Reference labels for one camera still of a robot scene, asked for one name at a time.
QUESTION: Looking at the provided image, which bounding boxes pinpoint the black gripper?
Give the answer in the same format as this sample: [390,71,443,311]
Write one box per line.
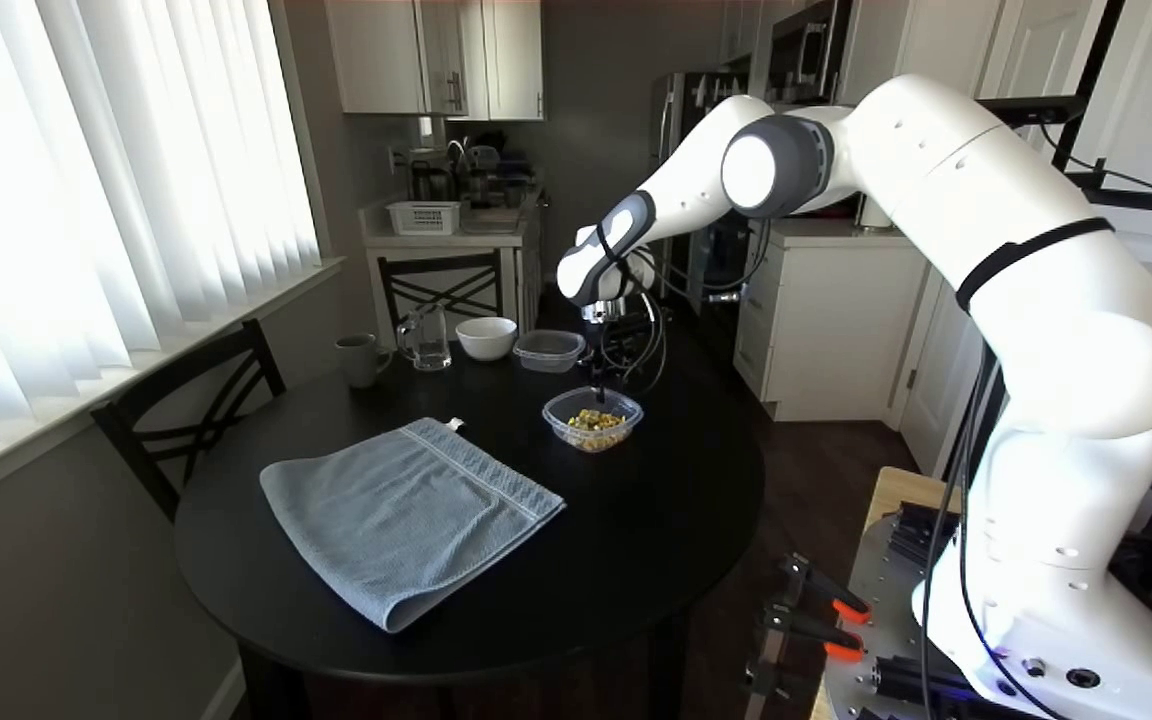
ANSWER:
[582,253,668,391]

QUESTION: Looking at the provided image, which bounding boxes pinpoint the yellow food pieces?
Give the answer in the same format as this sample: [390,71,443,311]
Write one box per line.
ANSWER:
[565,405,637,447]

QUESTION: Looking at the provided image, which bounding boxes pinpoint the clear plastic bowl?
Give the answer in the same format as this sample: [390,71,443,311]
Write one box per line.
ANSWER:
[540,384,646,458]

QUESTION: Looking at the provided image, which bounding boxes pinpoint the white ceramic bowl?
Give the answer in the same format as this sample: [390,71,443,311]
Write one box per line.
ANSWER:
[451,311,519,362]

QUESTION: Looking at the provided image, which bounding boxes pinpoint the blue towel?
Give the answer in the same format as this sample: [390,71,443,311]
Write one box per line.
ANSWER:
[257,411,570,637]

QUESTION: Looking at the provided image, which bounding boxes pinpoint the clear lidded plastic container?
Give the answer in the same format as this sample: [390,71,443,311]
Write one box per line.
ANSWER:
[511,322,597,374]

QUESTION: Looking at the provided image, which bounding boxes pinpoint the white appliance with clutter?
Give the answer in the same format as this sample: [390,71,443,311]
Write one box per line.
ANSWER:
[357,196,545,340]

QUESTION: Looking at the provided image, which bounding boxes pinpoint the clear glass mug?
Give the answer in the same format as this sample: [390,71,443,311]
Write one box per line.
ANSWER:
[394,300,454,374]

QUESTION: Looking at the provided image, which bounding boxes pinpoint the white floor cabinet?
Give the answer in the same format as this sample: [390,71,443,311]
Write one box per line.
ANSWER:
[733,214,934,429]

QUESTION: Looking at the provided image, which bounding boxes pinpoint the countertop coffee appliances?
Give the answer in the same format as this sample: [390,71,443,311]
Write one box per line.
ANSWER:
[390,128,540,213]

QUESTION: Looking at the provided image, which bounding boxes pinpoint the black wooden chair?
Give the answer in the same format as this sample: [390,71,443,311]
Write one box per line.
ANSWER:
[376,246,502,336]
[89,316,292,522]

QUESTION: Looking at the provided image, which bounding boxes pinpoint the white plastic basket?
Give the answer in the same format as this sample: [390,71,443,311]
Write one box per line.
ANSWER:
[382,196,463,239]

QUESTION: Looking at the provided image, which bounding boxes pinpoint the dark ceramic mug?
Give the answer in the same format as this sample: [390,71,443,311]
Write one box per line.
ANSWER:
[332,332,390,391]

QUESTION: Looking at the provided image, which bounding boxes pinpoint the robot mounting table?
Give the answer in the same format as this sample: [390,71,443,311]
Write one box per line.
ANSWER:
[809,464,1152,720]

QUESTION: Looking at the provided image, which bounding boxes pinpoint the white vertical window blinds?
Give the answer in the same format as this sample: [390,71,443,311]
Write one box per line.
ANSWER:
[0,0,328,464]

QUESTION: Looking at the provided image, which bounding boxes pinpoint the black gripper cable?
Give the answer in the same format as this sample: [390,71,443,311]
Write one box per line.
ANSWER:
[597,291,677,399]

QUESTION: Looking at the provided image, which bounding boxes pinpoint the black orange-handled clamp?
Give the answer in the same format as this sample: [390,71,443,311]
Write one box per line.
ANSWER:
[745,603,867,720]
[769,550,875,631]

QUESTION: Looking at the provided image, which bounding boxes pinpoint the white wall cabinet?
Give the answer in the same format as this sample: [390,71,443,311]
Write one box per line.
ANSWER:
[318,0,548,123]

